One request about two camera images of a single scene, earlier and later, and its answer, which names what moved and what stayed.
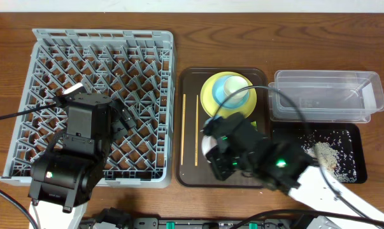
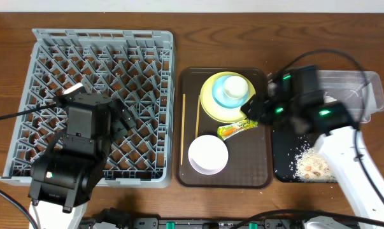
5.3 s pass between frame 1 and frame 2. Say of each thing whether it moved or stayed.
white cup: stayed
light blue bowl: stayed
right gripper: moved
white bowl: moved
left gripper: stayed
